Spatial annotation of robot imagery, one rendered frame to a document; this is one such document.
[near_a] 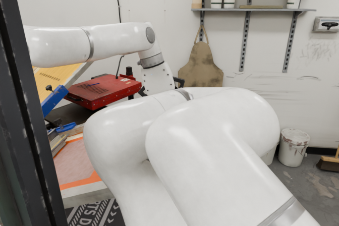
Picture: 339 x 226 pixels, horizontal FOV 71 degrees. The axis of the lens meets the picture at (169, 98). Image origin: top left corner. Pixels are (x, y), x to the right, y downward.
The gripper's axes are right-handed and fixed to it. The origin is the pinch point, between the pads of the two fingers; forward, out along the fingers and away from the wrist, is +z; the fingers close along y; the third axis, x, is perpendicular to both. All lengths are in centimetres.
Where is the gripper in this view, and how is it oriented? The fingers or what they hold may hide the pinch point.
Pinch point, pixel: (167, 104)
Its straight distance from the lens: 84.4
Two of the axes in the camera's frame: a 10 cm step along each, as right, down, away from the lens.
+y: 9.5, -2.3, -2.2
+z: 2.9, 9.0, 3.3
